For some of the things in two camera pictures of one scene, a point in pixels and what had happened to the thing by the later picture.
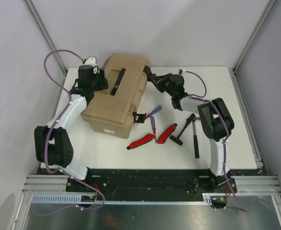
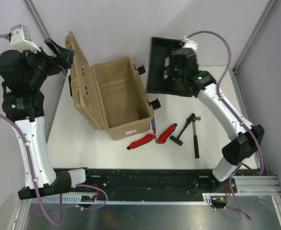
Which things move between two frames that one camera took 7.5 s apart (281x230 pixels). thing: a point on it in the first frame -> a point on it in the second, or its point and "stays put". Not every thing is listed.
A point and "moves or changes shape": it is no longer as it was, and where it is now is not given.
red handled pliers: (164, 136) stays put
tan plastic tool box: (111, 112) moves or changes shape
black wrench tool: (195, 138) stays put
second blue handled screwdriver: (153, 126) stays put
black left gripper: (101, 76) -> (63, 60)
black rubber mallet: (177, 140) stays put
